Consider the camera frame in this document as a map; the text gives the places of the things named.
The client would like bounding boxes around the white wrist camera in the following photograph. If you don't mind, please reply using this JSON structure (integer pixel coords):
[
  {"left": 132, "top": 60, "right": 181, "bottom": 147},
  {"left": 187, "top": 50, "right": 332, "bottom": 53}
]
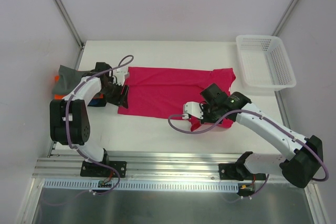
[
  {"left": 182, "top": 101, "right": 204, "bottom": 120},
  {"left": 112, "top": 69, "right": 130, "bottom": 86}
]

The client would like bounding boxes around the aluminium mounting rail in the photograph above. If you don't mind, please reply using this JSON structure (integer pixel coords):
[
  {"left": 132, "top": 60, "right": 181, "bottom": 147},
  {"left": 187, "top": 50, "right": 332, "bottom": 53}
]
[{"left": 32, "top": 150, "right": 240, "bottom": 182}]

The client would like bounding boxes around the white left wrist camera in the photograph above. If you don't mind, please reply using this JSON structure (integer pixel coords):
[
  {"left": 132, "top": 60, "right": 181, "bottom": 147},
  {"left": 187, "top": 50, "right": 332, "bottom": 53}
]
[{"left": 112, "top": 69, "right": 130, "bottom": 86}]

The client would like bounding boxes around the grey folded t shirt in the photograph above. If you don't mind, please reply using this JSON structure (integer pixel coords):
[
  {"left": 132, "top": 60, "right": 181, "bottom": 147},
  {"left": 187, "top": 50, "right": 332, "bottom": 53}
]
[{"left": 51, "top": 65, "right": 89, "bottom": 95}]

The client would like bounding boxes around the pink t shirt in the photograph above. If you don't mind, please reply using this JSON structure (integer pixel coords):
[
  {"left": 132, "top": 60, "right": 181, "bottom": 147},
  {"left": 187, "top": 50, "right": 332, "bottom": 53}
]
[{"left": 118, "top": 67, "right": 236, "bottom": 119}]

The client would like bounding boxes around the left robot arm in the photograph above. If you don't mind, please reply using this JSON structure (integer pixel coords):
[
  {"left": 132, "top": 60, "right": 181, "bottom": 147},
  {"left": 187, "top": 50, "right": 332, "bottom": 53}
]
[{"left": 49, "top": 62, "right": 129, "bottom": 179}]

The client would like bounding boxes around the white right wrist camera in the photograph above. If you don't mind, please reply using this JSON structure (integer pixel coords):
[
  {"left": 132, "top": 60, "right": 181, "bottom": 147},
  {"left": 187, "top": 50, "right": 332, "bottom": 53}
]
[{"left": 182, "top": 101, "right": 204, "bottom": 120}]

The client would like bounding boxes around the orange folded t shirt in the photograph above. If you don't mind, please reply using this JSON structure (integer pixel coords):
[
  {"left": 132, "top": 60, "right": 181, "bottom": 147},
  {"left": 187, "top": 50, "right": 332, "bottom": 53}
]
[{"left": 54, "top": 76, "right": 65, "bottom": 100}]

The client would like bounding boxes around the white plastic basket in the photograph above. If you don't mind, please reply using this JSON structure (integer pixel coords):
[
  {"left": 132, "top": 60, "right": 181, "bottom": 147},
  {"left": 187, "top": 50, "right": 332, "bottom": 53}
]
[{"left": 236, "top": 35, "right": 297, "bottom": 92}]

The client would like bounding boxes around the black folded t shirt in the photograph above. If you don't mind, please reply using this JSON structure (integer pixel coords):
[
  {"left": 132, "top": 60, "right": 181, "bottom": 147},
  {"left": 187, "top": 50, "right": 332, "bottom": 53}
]
[{"left": 88, "top": 99, "right": 107, "bottom": 108}]

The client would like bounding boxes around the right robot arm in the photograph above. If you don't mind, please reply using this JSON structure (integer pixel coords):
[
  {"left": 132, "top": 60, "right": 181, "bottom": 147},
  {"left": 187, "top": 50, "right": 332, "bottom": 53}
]
[{"left": 201, "top": 83, "right": 329, "bottom": 188}]

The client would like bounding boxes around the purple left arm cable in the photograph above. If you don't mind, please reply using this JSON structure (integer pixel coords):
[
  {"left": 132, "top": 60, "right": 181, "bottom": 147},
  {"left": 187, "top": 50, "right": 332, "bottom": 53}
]
[{"left": 41, "top": 55, "right": 134, "bottom": 206}]

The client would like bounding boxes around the white slotted cable duct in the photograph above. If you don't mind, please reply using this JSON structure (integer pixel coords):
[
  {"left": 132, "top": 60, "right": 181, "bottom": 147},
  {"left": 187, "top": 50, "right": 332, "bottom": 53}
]
[{"left": 44, "top": 179, "right": 238, "bottom": 193}]

